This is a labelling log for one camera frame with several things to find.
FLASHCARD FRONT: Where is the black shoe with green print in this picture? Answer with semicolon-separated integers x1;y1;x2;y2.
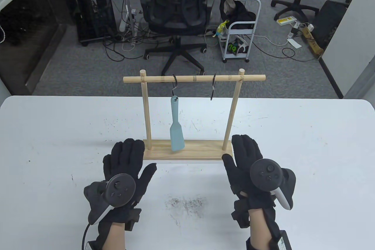
227;42;249;56

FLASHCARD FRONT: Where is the wooden hanging rack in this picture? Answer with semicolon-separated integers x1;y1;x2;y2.
123;69;266;161

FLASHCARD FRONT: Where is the person's left forearm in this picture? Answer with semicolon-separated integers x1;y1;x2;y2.
103;222;126;250

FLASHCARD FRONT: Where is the black mesh office chair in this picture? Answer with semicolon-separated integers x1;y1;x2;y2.
139;0;216;76

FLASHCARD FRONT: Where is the black computer tower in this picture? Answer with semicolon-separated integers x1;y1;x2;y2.
71;0;118;47

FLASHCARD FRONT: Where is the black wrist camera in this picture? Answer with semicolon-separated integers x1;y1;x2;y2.
125;208;142;231
231;199;251;229

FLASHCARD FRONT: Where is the person's right hand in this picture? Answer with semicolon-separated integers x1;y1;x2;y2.
222;134;276;211

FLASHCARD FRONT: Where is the dark grey handheld controller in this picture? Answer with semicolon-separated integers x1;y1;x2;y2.
250;159;296;210
84;174;137;225

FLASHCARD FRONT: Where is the black cable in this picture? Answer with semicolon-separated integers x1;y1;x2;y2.
82;223;91;250

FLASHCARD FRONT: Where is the yellow green toy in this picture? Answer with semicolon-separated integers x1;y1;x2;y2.
213;20;231;38

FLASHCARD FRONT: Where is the black forearm strap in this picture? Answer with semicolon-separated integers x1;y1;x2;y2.
264;208;283;244

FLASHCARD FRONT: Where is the black computer case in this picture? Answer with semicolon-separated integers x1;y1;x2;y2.
311;0;351;52

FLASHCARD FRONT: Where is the person's right forearm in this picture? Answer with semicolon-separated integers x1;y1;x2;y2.
248;209;271;250

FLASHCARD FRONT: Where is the teal dessert spatula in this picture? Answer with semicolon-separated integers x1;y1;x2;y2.
170;95;185;152

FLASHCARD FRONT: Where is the white yellow-label power strip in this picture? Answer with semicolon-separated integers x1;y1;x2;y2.
277;16;296;26

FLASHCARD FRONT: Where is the person's left hand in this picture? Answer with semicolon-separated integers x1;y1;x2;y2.
103;138;157;224

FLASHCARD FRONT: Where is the white rolling cart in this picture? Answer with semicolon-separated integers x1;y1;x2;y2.
222;0;262;63

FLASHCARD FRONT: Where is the black bag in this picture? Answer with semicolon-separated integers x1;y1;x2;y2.
220;0;256;22

